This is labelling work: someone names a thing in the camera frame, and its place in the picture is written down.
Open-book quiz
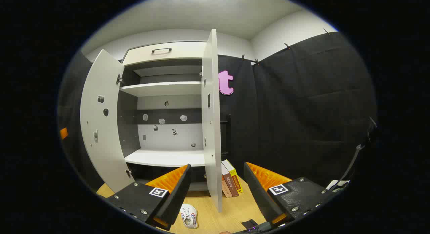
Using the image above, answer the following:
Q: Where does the black strap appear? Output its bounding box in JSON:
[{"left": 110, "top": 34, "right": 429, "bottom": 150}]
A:
[{"left": 336, "top": 118, "right": 378, "bottom": 191}]

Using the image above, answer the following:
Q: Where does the white shoe cabinet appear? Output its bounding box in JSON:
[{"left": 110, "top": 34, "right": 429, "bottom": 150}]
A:
[{"left": 117, "top": 41, "right": 215, "bottom": 192}]

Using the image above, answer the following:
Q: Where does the tan book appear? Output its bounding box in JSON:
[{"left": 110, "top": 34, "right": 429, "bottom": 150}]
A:
[{"left": 221, "top": 175, "right": 233, "bottom": 198}]

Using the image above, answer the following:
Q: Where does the white striped shoe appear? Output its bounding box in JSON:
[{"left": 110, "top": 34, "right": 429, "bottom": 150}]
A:
[{"left": 180, "top": 204, "right": 199, "bottom": 229}]

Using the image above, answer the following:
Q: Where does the maroon book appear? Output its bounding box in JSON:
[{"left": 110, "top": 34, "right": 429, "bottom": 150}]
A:
[{"left": 221, "top": 162, "right": 240, "bottom": 197}]

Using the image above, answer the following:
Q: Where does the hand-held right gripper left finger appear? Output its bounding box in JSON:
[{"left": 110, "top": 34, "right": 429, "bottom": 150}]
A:
[{"left": 106, "top": 164, "right": 192, "bottom": 231}]

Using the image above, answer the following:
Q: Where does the white shoe cabinet door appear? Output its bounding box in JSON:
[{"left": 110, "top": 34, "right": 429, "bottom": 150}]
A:
[
  {"left": 201, "top": 29, "right": 223, "bottom": 212},
  {"left": 80, "top": 49, "right": 135, "bottom": 193}
]

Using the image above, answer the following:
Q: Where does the cream cabinet drawer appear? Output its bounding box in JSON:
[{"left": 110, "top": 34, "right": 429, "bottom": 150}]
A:
[{"left": 122, "top": 41, "right": 207, "bottom": 66}]

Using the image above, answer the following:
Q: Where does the yellow book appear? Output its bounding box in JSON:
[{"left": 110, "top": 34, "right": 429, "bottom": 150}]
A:
[{"left": 224, "top": 159, "right": 244, "bottom": 194}]

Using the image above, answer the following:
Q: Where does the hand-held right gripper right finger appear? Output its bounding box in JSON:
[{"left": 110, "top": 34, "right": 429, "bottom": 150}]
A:
[{"left": 243, "top": 162, "right": 336, "bottom": 228}]

